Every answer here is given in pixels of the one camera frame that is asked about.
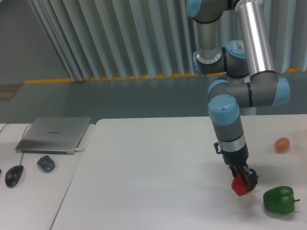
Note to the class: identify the brown egg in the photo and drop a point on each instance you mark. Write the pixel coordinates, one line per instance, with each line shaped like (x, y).
(282, 145)

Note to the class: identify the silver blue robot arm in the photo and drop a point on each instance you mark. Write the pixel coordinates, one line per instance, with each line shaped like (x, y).
(250, 61)

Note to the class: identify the red bell pepper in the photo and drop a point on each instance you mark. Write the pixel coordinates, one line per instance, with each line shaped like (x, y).
(239, 186)

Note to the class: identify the dark grey small device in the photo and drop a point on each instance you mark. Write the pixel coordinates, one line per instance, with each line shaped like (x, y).
(46, 164)

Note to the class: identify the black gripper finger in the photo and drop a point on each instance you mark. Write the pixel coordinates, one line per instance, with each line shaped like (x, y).
(250, 178)
(235, 169)

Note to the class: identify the white pleated curtain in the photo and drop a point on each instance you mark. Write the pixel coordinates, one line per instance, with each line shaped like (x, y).
(136, 38)

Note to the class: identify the silver closed laptop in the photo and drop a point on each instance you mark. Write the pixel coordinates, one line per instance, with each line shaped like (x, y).
(55, 135)

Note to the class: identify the green bell pepper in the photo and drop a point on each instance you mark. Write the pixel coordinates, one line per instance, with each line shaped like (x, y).
(280, 200)

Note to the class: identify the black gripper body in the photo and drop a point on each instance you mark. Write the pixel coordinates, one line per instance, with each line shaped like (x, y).
(236, 160)

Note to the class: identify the black computer mouse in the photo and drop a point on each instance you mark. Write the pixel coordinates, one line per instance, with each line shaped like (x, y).
(13, 175)

